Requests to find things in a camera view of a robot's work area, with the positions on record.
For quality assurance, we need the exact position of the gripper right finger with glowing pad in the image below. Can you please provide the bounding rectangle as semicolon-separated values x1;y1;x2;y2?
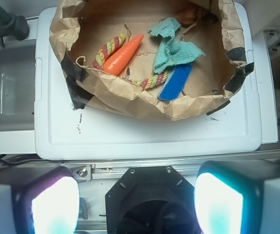
194;159;280;234

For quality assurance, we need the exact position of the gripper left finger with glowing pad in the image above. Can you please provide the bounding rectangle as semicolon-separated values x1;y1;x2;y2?
0;166;80;234

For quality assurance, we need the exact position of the light blue woven cloth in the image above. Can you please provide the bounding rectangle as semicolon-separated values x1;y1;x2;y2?
149;18;205;74

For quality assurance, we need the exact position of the white plastic bin lid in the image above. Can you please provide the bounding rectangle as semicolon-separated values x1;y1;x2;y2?
34;8;262;160

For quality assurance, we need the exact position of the grey sink basin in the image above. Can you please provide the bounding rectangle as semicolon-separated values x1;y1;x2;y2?
0;39;36;132

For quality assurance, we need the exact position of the blue sponge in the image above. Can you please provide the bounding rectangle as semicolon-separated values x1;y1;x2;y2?
158;64;192;101

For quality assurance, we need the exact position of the orange plastic carrot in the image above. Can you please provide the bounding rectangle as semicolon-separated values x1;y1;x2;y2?
103;34;144;76

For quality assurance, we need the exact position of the brown paper bag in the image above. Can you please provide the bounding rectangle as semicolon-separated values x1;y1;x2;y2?
49;0;254;121

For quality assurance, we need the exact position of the aluminium rail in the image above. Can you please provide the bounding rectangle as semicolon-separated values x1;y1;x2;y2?
71;148;280;182

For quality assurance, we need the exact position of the black octagonal mount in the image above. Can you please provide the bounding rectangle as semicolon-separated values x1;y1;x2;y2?
105;166;201;234

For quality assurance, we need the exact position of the multicolour braided rope toy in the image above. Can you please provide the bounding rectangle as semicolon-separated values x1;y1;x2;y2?
93;34;170;90

